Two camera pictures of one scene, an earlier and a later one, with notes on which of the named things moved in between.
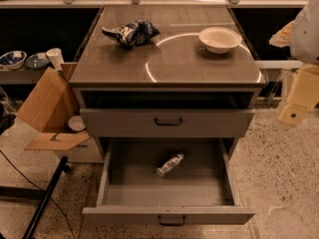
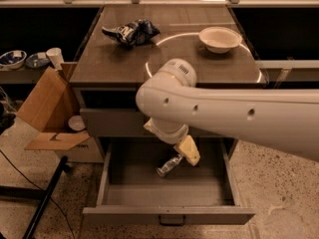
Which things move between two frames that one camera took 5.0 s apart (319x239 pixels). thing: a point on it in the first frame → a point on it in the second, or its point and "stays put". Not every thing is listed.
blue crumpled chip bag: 134,33 stays put
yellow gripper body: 306,37 → 169,135
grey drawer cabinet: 167,72 stays put
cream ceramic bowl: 219,40 stays put
